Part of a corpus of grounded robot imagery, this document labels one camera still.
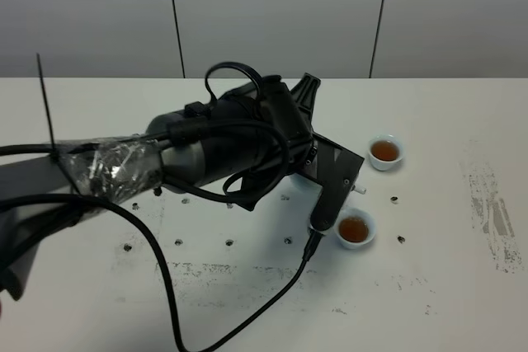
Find pale blue porcelain teacup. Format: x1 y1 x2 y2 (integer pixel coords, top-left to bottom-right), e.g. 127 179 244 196
368 134 403 171
334 207 377 250

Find black left camera cable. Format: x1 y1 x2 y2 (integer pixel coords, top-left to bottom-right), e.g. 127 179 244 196
0 62 323 352

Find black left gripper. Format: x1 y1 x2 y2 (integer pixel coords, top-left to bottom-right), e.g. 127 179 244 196
224 73 320 196

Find pale blue porcelain teacup far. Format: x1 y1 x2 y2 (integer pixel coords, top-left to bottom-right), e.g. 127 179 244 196
368 134 403 171

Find pale blue porcelain teacup near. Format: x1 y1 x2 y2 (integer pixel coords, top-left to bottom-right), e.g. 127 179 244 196
334 207 377 250

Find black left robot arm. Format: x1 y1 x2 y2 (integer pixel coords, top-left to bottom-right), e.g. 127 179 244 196
1 70 319 299

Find pale blue porcelain teapot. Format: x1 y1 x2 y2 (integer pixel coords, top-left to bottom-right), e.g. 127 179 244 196
290 172 366 195

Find black cable tie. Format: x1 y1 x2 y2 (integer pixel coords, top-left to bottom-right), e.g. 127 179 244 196
35 52 57 156

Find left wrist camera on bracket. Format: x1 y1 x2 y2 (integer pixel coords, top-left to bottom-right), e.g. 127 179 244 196
299 134 365 233

